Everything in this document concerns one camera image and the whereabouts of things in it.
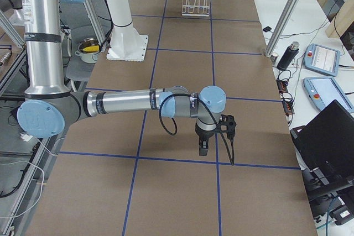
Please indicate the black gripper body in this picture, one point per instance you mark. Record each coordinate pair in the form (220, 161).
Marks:
(202, 136)

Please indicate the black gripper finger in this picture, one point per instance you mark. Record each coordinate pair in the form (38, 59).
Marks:
(203, 147)

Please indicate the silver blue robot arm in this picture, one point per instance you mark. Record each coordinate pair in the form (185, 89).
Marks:
(50, 107)

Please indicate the orange black usb hub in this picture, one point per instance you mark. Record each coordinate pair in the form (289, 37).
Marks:
(286, 98)

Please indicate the black water bottle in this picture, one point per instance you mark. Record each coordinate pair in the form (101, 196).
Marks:
(290, 53)

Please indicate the black laptop computer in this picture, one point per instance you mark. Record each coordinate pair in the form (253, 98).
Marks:
(326, 144)

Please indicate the small black puck device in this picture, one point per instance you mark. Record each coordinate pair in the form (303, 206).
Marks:
(267, 29)

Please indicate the lower teach pendant tablet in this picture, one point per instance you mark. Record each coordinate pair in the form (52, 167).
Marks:
(323, 90)

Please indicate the teach pendant tablet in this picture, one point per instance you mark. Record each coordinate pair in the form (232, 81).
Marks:
(322, 59)
(323, 90)

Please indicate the upper teach pendant tablet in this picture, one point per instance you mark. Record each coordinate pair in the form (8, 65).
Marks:
(322, 59)

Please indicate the white pot with corn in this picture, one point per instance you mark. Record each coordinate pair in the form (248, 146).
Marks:
(87, 50)

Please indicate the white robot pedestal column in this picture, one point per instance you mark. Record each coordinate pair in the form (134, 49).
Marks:
(126, 43)

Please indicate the white wire cup holder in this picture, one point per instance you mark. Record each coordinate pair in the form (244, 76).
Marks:
(196, 8)

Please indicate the aluminium frame post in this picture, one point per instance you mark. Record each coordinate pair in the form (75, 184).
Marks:
(280, 26)

